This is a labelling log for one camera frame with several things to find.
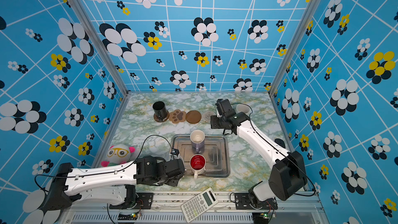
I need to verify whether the multicolour woven round coaster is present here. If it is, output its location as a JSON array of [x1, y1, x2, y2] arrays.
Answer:
[[202, 111, 217, 123]]

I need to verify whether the brown wooden round coaster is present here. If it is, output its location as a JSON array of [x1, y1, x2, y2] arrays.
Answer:
[[186, 111, 202, 124]]

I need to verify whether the cork paw print coaster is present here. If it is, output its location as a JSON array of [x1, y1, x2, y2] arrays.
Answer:
[[169, 110, 187, 124]]

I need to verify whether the dark brown round coaster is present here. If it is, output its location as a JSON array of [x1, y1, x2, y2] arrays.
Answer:
[[153, 114, 170, 123]]

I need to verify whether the black metal cup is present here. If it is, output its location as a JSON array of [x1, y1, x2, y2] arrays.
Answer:
[[152, 101, 170, 119]]

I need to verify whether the cream mug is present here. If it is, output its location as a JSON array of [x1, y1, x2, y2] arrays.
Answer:
[[236, 104, 251, 115]]

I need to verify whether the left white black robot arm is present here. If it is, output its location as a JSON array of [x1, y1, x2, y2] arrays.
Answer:
[[39, 156, 185, 211]]

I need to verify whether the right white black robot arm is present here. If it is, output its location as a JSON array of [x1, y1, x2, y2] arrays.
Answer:
[[210, 99, 308, 208]]

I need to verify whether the metal serving tray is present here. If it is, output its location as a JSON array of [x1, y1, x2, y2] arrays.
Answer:
[[172, 135, 231, 178]]

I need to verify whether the lavender ceramic mug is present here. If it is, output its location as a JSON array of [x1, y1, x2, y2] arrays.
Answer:
[[190, 130, 205, 153]]

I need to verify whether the plush toy with glasses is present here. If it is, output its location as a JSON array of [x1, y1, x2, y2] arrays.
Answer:
[[101, 144, 135, 167]]

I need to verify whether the red interior mug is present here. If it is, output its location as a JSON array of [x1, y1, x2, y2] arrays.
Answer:
[[190, 154, 206, 180]]

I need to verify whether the left green circuit board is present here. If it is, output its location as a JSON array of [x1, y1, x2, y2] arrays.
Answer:
[[118, 212, 142, 221]]

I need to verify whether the green circuit board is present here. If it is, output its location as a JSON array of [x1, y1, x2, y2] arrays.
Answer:
[[118, 212, 142, 221], [252, 213, 273, 224]]

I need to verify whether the black computer mouse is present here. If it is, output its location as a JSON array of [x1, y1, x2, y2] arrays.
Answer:
[[274, 138, 286, 148]]

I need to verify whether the white scientific calculator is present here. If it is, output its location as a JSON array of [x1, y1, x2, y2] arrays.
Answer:
[[181, 188, 219, 223]]

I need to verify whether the right green circuit board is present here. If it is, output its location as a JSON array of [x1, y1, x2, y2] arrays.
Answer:
[[252, 213, 273, 224]]

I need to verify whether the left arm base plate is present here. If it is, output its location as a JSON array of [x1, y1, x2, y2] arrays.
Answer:
[[109, 193, 153, 210]]

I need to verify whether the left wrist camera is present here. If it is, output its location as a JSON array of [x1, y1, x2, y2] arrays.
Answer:
[[170, 148, 180, 160]]

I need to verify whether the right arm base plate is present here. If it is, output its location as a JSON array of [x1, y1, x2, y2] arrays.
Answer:
[[231, 193, 278, 211]]

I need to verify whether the aluminium front frame rail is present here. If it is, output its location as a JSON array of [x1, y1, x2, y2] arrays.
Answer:
[[58, 191, 329, 224]]

